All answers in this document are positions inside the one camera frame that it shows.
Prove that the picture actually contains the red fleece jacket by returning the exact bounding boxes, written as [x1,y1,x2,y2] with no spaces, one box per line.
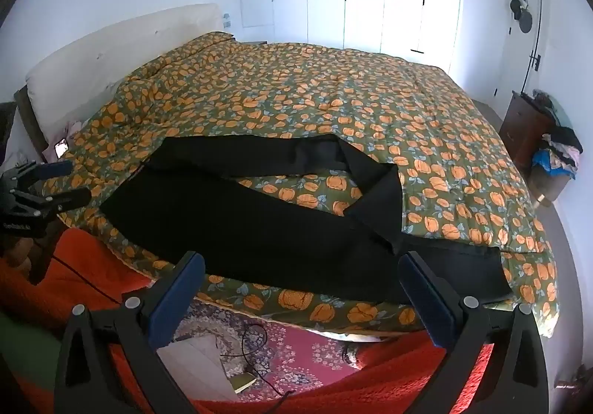
[0,227,495,414]

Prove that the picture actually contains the pink floral rug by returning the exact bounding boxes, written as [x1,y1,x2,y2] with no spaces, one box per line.
[173,299,372,403]

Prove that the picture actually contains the black cable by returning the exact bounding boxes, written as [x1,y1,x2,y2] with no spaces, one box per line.
[221,322,296,398]

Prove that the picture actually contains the black pants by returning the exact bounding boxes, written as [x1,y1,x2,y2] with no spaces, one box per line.
[100,135,511,305]

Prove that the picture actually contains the black hat on door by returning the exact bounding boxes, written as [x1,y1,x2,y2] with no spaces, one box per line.
[510,0,533,34]

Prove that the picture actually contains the green orange floral quilt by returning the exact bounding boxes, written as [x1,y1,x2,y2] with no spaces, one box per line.
[43,33,560,337]

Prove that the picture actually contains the smartphone on bed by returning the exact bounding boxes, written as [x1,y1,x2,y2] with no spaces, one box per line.
[54,139,68,158]

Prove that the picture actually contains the white padded headboard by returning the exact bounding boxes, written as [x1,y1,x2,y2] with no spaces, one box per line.
[26,3,223,142]

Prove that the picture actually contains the white door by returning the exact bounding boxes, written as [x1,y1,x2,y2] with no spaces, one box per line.
[493,0,543,118]

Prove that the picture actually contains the brown basket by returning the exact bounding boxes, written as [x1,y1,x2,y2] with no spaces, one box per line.
[528,165,572,206]

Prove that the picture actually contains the brown wooden dresser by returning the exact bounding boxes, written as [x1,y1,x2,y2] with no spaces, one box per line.
[498,92,555,172]

